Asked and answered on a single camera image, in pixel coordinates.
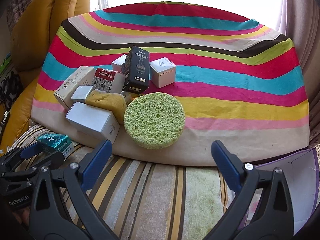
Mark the green tissue pack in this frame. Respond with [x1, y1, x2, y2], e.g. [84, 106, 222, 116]
[36, 133, 72, 154]

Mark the large silver white box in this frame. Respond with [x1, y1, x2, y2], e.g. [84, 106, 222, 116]
[66, 102, 120, 144]

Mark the small silver box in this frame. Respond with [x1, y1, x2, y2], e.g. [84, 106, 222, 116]
[71, 86, 94, 103]

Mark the yellow sponge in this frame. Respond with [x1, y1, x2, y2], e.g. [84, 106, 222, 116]
[85, 89, 127, 125]

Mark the cream tall box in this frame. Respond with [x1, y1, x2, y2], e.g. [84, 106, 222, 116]
[54, 66, 95, 110]

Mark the red QR tissue pack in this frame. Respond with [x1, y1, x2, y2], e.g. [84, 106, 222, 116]
[92, 68, 126, 94]

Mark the round green sponge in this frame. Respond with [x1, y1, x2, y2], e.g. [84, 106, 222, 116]
[124, 92, 185, 150]

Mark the small white box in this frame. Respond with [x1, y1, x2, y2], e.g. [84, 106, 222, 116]
[111, 54, 126, 73]

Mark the black product box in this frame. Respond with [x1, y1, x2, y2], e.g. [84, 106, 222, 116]
[123, 46, 150, 94]

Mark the white cube box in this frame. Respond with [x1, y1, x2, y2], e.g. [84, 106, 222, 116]
[150, 57, 176, 88]

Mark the dental white box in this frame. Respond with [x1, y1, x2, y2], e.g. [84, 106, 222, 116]
[121, 91, 132, 105]

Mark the person's left hand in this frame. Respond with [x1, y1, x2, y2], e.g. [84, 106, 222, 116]
[12, 207, 30, 227]

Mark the purple white cardboard box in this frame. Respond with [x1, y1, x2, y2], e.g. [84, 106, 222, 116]
[256, 148, 319, 233]

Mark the yellow leather armchair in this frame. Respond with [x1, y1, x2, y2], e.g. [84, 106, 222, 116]
[1, 0, 90, 152]

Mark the rainbow striped cushion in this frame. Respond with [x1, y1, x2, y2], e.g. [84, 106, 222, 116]
[31, 2, 309, 166]

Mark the beige drape curtain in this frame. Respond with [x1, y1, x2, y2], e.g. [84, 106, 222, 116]
[276, 0, 319, 147]

